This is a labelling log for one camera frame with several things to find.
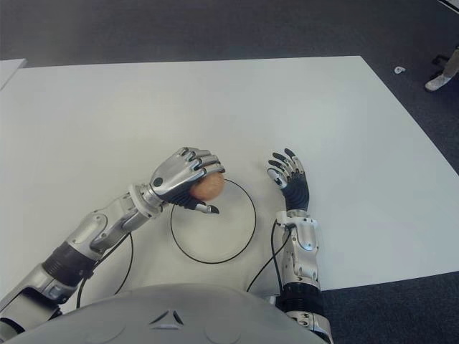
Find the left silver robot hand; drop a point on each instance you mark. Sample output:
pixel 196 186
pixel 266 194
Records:
pixel 175 175

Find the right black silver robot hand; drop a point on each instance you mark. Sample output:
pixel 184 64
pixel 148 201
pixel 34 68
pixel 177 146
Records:
pixel 297 190

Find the brown egg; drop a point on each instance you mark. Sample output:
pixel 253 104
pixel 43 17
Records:
pixel 211 188

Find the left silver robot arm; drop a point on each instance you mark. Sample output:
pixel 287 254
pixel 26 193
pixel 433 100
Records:
pixel 89 233

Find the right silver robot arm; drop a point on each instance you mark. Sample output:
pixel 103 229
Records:
pixel 303 258

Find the white plate with black rim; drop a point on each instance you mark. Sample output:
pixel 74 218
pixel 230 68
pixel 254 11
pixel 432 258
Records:
pixel 222 236

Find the grey robot torso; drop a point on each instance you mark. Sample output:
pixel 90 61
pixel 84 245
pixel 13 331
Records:
pixel 161 319

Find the small white floor object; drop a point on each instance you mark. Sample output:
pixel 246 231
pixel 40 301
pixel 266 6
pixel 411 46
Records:
pixel 398 70

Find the white sneaker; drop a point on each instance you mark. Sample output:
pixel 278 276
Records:
pixel 435 83

